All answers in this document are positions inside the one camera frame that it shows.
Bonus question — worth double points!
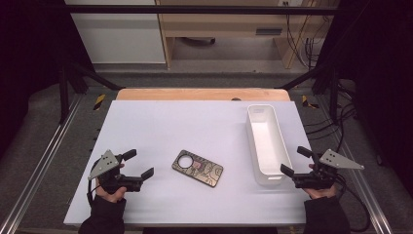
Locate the black horizontal frame bar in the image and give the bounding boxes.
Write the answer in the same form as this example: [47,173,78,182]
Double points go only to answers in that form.
[62,4,342,16]

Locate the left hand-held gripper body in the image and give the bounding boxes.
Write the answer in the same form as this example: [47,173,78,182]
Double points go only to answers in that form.
[87,148,144,195]

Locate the yellow black striped floor tape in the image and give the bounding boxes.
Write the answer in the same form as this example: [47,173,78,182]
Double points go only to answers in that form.
[301,95,319,110]
[93,94,106,111]

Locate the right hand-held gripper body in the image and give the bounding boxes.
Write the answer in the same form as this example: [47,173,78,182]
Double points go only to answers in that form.
[291,148,365,191]

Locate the grey desk label strip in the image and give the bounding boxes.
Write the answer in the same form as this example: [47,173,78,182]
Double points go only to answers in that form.
[255,27,283,36]

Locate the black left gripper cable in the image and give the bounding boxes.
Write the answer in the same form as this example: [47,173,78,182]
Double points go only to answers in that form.
[86,159,101,209]

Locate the cartoon print phone case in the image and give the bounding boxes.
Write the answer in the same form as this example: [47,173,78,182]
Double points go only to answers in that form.
[170,149,224,188]

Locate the person's right hand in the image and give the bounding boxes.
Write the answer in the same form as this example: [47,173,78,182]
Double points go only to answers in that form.
[303,183,339,200]

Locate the wooden table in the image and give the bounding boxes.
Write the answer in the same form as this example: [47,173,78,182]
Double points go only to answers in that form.
[116,87,291,101]

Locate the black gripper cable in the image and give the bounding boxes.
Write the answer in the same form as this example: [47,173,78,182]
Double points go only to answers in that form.
[86,159,101,209]
[335,174,373,233]

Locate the black metal frame stand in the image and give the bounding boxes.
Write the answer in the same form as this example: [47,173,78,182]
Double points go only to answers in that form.
[57,61,126,125]
[276,62,340,123]

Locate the light wooden desk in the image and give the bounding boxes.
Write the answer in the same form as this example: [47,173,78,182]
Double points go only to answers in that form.
[155,0,339,70]

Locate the white cabinet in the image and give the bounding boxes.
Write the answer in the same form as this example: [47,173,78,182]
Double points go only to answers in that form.
[64,0,167,65]

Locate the hanging desk cable bundle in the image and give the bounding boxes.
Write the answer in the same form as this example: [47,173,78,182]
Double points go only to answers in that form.
[285,13,329,69]

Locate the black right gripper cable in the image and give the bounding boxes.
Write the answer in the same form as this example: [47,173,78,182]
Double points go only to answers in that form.
[335,174,373,233]

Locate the person's left hand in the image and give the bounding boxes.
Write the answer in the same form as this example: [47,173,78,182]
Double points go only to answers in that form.
[94,185,128,205]

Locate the white plastic oblong container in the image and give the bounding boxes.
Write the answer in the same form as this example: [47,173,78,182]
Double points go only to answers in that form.
[246,103,295,187]

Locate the black floor cable bundle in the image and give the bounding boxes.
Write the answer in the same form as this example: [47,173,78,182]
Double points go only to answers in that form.
[305,81,358,140]

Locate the aluminium floor rail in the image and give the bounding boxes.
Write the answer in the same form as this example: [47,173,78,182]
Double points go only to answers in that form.
[337,142,394,234]
[0,94,82,234]

